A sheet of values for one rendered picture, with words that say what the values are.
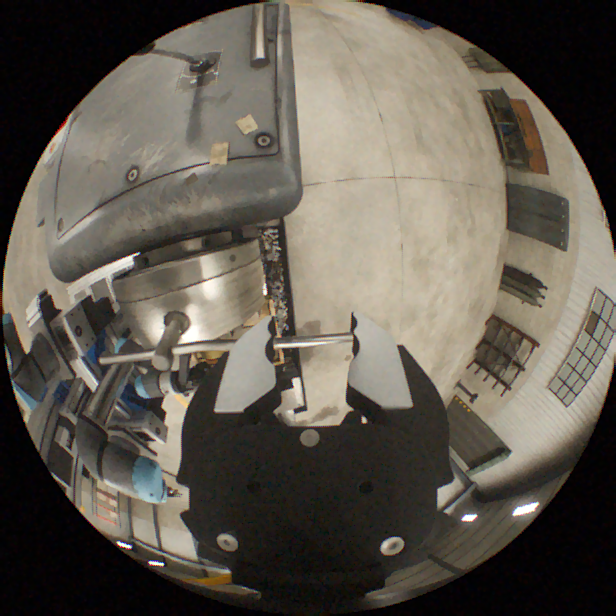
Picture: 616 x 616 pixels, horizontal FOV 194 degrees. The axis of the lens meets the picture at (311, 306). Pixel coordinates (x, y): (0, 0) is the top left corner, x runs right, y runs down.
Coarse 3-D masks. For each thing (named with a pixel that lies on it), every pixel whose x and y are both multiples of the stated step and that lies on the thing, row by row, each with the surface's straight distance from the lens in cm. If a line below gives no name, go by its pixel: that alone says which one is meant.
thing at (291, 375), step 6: (276, 372) 86; (282, 372) 85; (288, 372) 85; (294, 372) 85; (282, 378) 84; (288, 378) 83; (294, 378) 83; (294, 384) 86; (300, 390) 91; (300, 396) 95; (300, 402) 103
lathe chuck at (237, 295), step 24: (192, 288) 26; (216, 288) 27; (240, 288) 29; (264, 288) 41; (144, 312) 30; (168, 312) 27; (192, 312) 27; (216, 312) 27; (240, 312) 30; (144, 336) 33; (192, 336) 29; (216, 336) 29
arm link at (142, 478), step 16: (112, 448) 53; (112, 464) 51; (128, 464) 50; (144, 464) 51; (112, 480) 52; (128, 480) 50; (144, 480) 49; (160, 480) 57; (144, 496) 52; (160, 496) 57
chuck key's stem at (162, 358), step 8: (176, 320) 27; (168, 328) 25; (176, 328) 25; (168, 336) 23; (176, 336) 24; (160, 344) 22; (168, 344) 22; (160, 352) 21; (168, 352) 21; (152, 360) 21; (160, 360) 21; (168, 360) 21; (160, 368) 22; (168, 368) 21
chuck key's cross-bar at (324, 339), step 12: (300, 336) 19; (312, 336) 19; (324, 336) 19; (336, 336) 20; (348, 336) 20; (180, 348) 21; (192, 348) 21; (204, 348) 21; (216, 348) 20; (228, 348) 20; (276, 348) 19; (108, 360) 27; (120, 360) 25; (132, 360) 24
